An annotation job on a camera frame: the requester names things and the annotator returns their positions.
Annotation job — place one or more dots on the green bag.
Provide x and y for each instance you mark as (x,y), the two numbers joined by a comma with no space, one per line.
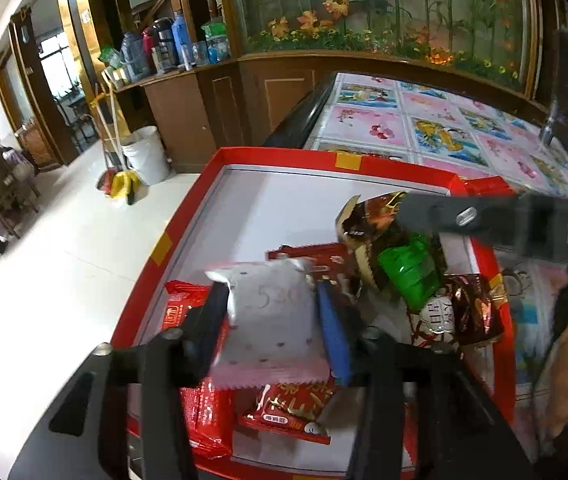
(109,55)

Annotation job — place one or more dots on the pink and white snack packet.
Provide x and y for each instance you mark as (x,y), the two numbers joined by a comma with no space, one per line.
(274,320)

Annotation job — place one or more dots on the dark red-brown snack packet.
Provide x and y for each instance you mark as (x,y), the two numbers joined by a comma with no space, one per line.
(476,310)

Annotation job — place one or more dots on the wooden cabinet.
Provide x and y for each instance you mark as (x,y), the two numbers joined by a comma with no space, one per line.
(274,100)

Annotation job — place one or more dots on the printed cartoon tablecloth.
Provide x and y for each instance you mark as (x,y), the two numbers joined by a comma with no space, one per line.
(439,110)

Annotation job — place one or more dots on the clear bottle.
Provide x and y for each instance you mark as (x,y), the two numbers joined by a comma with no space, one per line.
(200,54)

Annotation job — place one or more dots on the flat red snack packet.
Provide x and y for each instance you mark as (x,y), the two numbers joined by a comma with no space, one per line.
(321,255)

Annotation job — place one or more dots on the dark thermos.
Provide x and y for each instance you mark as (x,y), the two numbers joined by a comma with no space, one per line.
(163,45)

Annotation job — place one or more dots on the green snack packet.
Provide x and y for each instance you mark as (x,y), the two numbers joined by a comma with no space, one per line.
(409,270)

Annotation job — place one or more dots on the blue water jug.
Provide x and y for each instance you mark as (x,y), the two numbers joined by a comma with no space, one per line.
(133,57)

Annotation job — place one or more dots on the long red snack packet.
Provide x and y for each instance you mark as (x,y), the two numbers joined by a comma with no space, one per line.
(206,420)

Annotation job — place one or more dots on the brown and gold snack packet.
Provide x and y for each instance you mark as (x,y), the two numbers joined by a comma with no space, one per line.
(364,220)

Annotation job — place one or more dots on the red packet with white figure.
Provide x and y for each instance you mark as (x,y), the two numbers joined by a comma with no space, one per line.
(289,405)

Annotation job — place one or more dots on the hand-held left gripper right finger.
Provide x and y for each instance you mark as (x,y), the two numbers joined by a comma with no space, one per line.
(334,330)

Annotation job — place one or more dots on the red thermos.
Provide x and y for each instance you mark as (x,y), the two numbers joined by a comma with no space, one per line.
(147,47)

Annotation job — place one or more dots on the blue thermos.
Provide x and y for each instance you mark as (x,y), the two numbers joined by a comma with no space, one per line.
(182,40)

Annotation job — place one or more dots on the white bucket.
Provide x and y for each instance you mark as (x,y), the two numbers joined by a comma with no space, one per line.
(146,157)

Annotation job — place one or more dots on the red box with white inside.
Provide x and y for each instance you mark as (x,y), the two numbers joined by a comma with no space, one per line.
(274,210)

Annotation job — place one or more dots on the wooden chair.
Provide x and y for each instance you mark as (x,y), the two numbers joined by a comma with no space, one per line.
(16,196)

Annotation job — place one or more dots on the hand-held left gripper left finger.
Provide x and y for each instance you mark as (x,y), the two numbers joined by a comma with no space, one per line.
(213,320)

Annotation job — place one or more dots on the glass panel with flowers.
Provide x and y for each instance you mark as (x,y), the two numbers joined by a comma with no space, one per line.
(389,10)

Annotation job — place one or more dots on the green packages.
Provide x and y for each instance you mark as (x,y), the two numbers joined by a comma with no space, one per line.
(215,40)

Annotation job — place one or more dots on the yellow mop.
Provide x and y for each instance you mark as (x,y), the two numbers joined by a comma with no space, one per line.
(113,125)

